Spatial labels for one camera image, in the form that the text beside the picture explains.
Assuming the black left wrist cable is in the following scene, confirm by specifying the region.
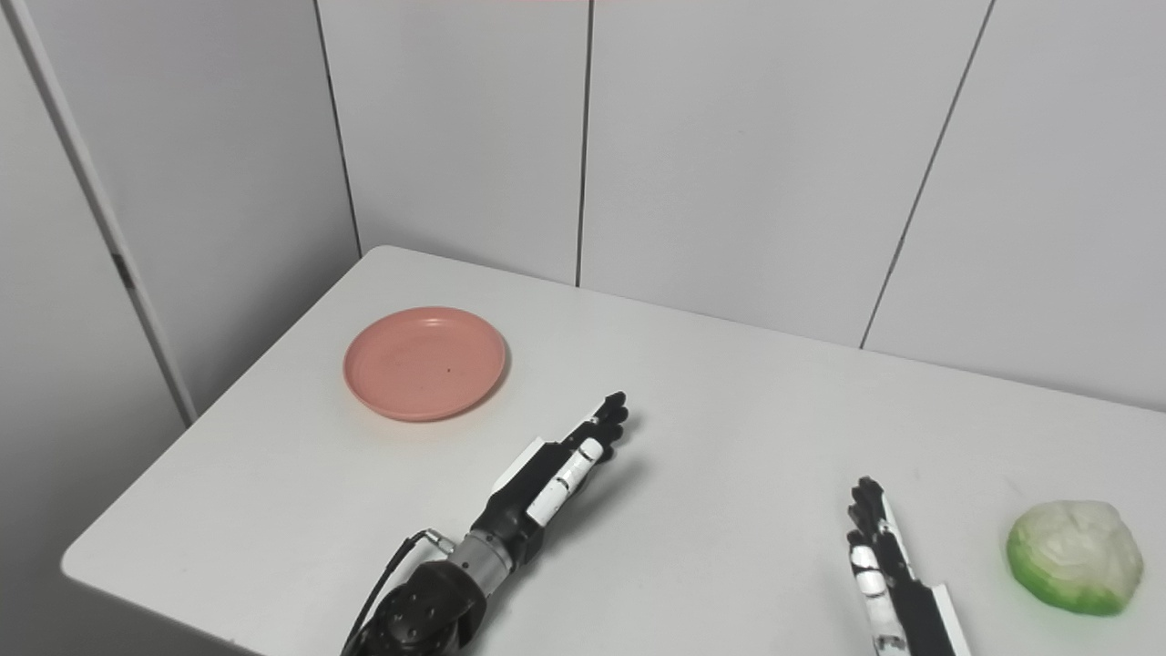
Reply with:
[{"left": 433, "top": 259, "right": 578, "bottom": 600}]
[{"left": 340, "top": 528, "right": 456, "bottom": 656}]

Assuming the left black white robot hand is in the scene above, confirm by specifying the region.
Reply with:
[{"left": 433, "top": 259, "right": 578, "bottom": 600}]
[{"left": 469, "top": 392, "right": 631, "bottom": 566}]

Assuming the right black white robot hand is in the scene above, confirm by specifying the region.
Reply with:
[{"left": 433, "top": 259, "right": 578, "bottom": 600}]
[{"left": 847, "top": 476, "right": 959, "bottom": 656}]

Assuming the green white cabbage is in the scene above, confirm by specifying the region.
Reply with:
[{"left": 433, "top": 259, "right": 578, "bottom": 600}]
[{"left": 1006, "top": 499, "right": 1144, "bottom": 617}]

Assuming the pink round plate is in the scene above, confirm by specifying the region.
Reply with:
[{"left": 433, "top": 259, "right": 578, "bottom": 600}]
[{"left": 343, "top": 307, "right": 508, "bottom": 423}]

